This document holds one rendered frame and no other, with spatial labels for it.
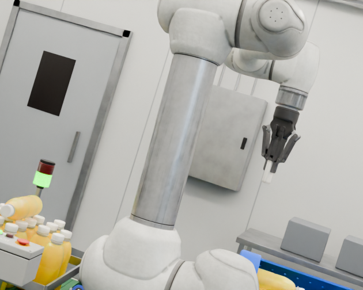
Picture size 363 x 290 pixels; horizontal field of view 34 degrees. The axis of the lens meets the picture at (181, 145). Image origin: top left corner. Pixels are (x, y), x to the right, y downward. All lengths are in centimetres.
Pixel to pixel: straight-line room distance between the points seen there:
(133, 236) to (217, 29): 47
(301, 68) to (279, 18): 60
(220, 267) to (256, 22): 50
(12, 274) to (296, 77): 98
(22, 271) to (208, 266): 65
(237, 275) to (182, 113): 36
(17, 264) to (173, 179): 62
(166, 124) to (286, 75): 63
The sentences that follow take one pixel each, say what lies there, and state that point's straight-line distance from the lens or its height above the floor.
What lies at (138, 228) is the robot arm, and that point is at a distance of 128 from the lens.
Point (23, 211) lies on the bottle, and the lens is 196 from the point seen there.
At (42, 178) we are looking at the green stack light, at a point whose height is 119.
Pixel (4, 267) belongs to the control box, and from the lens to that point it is 175.
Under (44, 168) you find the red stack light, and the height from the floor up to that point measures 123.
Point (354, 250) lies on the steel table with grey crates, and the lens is 446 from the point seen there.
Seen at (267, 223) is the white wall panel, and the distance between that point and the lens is 522.
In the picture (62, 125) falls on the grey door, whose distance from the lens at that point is 570.
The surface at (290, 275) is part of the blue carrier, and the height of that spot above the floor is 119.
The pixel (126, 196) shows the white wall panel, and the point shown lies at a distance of 549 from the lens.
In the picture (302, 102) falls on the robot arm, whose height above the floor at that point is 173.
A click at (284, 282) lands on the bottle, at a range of 192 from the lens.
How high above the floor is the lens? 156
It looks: 2 degrees down
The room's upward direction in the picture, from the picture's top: 17 degrees clockwise
